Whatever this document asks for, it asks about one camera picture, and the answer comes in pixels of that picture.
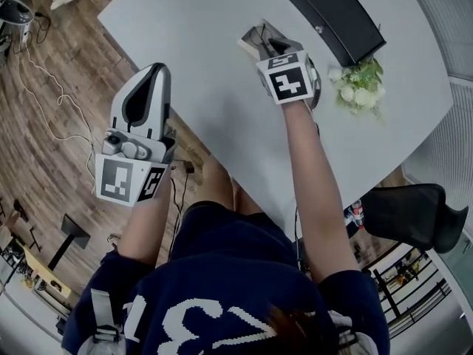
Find grey harness strap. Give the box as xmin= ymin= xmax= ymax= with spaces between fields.
xmin=78 ymin=288 xmax=123 ymax=355
xmin=327 ymin=310 xmax=371 ymax=355

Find black thin cable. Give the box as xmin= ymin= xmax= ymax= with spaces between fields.
xmin=166 ymin=160 xmax=197 ymax=263

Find wooden desk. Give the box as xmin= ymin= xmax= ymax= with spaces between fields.
xmin=0 ymin=234 xmax=73 ymax=312

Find black mesh office chair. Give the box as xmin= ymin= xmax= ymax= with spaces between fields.
xmin=358 ymin=183 xmax=470 ymax=254

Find person's right forearm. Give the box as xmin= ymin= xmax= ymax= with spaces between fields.
xmin=282 ymin=100 xmax=362 ymax=284

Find red label plastic bottle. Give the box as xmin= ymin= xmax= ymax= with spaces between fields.
xmin=350 ymin=199 xmax=366 ymax=230

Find white floor cable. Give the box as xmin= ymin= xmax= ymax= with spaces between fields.
xmin=17 ymin=41 xmax=98 ymax=196

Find black rectangular box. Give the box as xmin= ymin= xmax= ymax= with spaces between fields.
xmin=286 ymin=0 xmax=387 ymax=68

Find grey rounded device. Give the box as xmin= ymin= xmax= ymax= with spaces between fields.
xmin=0 ymin=0 xmax=36 ymax=44

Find black table base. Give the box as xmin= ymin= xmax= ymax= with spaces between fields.
xmin=47 ymin=212 xmax=92 ymax=272

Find black metal rack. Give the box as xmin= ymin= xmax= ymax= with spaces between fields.
xmin=361 ymin=245 xmax=465 ymax=340

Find person's leg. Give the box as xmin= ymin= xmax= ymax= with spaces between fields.
xmin=201 ymin=159 xmax=234 ymax=210
xmin=231 ymin=177 xmax=268 ymax=217

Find black eyeglasses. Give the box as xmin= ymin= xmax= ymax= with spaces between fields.
xmin=246 ymin=25 xmax=275 ymax=48

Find person's left leg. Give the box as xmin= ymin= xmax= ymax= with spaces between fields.
xmin=201 ymin=159 xmax=234 ymax=210

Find navy blue printed shirt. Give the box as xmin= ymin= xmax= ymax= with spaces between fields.
xmin=61 ymin=200 xmax=391 ymax=355

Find white flower bouquet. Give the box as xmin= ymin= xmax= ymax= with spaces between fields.
xmin=327 ymin=56 xmax=387 ymax=121

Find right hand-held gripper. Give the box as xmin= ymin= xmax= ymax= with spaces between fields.
xmin=256 ymin=38 xmax=322 ymax=107

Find person's right leg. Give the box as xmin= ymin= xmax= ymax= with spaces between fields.
xmin=231 ymin=177 xmax=268 ymax=217

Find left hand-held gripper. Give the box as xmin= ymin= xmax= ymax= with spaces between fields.
xmin=95 ymin=63 xmax=177 ymax=207

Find person's left forearm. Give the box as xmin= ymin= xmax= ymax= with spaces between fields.
xmin=117 ymin=163 xmax=173 ymax=266

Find white glasses case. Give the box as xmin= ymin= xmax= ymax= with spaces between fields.
xmin=236 ymin=18 xmax=293 ymax=61

